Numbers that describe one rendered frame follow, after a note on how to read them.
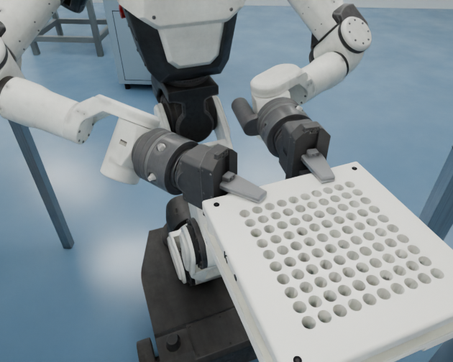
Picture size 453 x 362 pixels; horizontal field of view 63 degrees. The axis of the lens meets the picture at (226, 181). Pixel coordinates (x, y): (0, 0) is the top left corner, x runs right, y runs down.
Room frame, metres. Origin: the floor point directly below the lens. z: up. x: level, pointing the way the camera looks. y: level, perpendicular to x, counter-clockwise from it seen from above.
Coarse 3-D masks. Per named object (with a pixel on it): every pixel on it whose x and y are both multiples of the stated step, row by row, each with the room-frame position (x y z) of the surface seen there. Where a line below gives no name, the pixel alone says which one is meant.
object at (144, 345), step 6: (138, 342) 0.60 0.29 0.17; (144, 342) 0.59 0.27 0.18; (150, 342) 0.59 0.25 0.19; (138, 348) 0.56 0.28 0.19; (144, 348) 0.56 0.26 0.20; (150, 348) 0.56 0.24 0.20; (138, 354) 0.54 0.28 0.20; (144, 354) 0.54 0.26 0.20; (150, 354) 0.54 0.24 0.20; (144, 360) 0.52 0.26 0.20; (150, 360) 0.52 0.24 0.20
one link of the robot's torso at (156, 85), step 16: (208, 80) 0.87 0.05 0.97; (160, 96) 0.97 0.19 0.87; (176, 96) 0.81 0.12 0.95; (192, 96) 0.83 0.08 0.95; (208, 96) 0.84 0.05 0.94; (192, 112) 0.82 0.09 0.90; (208, 112) 0.84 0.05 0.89; (176, 128) 0.81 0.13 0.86; (192, 128) 0.82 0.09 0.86; (208, 128) 0.84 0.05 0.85
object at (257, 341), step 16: (208, 240) 0.34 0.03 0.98; (224, 272) 0.28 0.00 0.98; (240, 304) 0.23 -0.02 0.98; (320, 320) 0.22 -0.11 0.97; (256, 336) 0.19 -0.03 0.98; (432, 336) 0.19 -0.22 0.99; (448, 336) 0.20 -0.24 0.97; (256, 352) 0.19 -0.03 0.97; (384, 352) 0.18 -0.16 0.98; (400, 352) 0.18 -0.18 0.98
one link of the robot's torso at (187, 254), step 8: (184, 232) 0.66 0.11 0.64; (184, 240) 0.64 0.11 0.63; (184, 248) 0.63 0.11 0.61; (192, 248) 0.62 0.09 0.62; (184, 256) 0.64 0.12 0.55; (192, 256) 0.61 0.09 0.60; (184, 264) 0.66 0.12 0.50; (192, 264) 0.61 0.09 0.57; (192, 272) 0.62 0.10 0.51; (200, 272) 0.64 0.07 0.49; (208, 272) 0.75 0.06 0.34; (216, 272) 0.76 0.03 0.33; (192, 280) 0.76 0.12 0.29; (200, 280) 0.67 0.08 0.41; (208, 280) 0.78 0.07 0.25
